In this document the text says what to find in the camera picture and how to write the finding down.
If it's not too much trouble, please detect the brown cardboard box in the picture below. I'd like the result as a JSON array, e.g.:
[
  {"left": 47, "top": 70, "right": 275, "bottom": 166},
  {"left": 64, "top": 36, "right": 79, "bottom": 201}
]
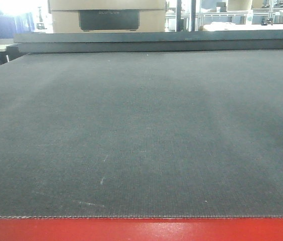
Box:
[{"left": 48, "top": 0, "right": 166, "bottom": 33}]

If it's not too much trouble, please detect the grey conveyor side rail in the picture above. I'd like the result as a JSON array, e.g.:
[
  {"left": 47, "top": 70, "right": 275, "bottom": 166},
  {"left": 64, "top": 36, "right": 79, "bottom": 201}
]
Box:
[{"left": 14, "top": 30, "right": 283, "bottom": 53}]

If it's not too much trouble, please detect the dark grey conveyor belt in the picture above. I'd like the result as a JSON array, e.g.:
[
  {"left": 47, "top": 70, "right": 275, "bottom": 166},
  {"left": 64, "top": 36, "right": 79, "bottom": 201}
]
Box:
[{"left": 0, "top": 50, "right": 283, "bottom": 218}]

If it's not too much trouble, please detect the red conveyor end plate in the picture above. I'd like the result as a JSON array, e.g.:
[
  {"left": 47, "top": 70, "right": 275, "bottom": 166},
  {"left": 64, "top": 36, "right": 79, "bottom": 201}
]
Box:
[{"left": 0, "top": 218, "right": 283, "bottom": 240}]

